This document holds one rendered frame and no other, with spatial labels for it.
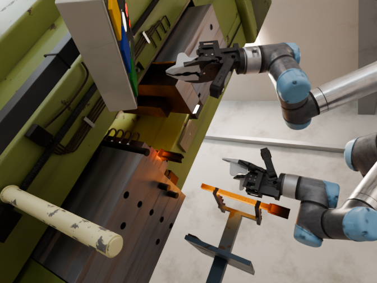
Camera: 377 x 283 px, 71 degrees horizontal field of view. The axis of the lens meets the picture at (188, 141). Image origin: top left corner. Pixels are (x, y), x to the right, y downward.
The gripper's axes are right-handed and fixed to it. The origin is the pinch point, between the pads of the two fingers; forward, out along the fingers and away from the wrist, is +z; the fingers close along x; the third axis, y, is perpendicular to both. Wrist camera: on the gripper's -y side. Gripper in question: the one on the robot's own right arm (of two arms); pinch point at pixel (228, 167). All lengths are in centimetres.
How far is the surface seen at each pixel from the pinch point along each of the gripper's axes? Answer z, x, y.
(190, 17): 39, -17, -67
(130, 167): 27.5, -15.7, 14.4
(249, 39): 43, 47, -130
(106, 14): 3, -65, 4
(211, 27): 31, -9, -69
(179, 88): 30.8, -9.2, -27.9
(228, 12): 45, 13, -115
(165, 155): 27.8, -0.5, 0.9
